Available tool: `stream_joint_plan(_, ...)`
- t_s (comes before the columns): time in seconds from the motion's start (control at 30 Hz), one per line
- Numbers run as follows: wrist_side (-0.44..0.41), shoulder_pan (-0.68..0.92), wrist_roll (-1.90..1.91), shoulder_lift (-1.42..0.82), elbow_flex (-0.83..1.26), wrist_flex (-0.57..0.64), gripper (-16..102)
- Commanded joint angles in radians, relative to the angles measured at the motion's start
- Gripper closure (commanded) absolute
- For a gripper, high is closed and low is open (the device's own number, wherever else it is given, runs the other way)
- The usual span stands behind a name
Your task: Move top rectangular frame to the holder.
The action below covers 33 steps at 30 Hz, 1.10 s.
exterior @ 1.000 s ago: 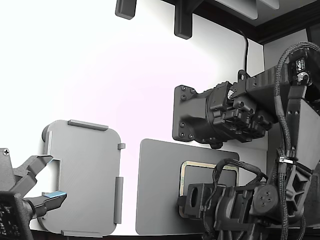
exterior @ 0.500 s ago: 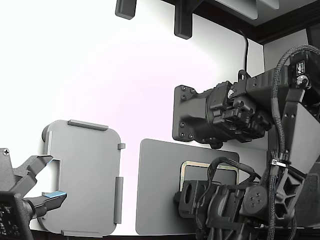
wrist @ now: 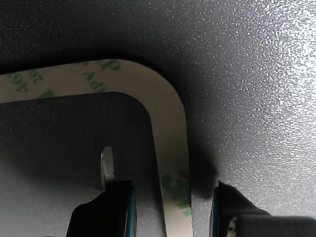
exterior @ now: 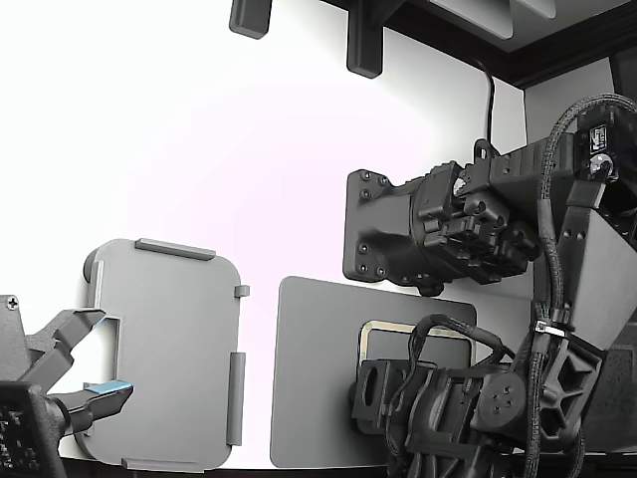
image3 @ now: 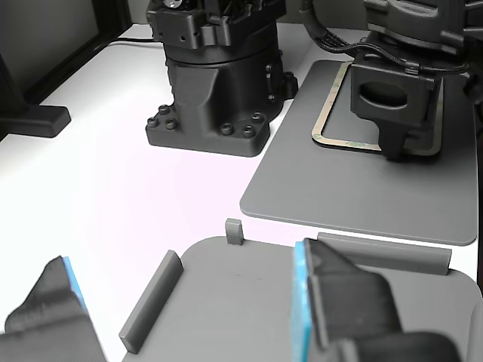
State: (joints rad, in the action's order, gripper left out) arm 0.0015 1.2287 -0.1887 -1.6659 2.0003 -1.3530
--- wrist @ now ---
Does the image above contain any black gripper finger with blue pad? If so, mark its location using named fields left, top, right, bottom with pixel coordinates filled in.
left=210, top=180, right=272, bottom=237

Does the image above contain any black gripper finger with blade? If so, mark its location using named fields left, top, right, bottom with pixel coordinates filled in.
left=65, top=146, right=138, bottom=237

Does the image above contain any dark gray flat plate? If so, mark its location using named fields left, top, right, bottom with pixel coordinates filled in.
left=0, top=0, right=316, bottom=237

